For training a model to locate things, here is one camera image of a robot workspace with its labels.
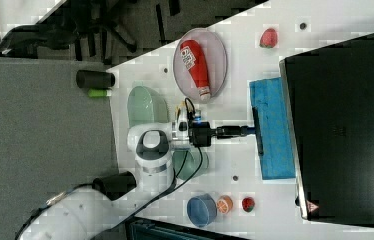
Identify green marker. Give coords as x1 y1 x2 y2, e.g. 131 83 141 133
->
88 89 112 98

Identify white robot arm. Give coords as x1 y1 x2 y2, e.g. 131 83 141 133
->
15 110 259 240

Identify black cylinder table clamp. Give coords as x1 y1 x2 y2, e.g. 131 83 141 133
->
76 70 115 89
92 172 137 201

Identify grey oval plate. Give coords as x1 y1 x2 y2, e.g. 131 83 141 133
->
173 28 227 101

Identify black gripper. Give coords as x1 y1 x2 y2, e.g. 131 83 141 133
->
188 122 255 147

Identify green cup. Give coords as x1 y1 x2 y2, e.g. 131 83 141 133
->
172 148 209 180

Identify large strawberry toy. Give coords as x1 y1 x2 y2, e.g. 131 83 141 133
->
260 28 278 48

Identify large green bowl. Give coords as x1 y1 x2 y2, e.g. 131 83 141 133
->
127 86 169 127

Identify black cylinder table clamp upper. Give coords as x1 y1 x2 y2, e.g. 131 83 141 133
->
76 70 115 89

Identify blue cup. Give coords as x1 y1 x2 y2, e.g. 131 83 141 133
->
186 194 217 228

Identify red ketchup bottle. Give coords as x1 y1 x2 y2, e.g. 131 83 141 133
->
180 40 211 102

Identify small strawberry toy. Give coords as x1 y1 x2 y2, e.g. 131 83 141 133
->
242 197 255 213

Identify yellow banana peel toy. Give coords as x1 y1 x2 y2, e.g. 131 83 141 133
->
175 102 188 122

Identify black cylinder table clamp lower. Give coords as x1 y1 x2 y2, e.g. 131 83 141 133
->
92 172 137 201

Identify black office chair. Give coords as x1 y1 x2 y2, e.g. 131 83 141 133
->
0 0 137 61

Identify orange slice toy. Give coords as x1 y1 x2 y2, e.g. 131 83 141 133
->
216 195 233 214

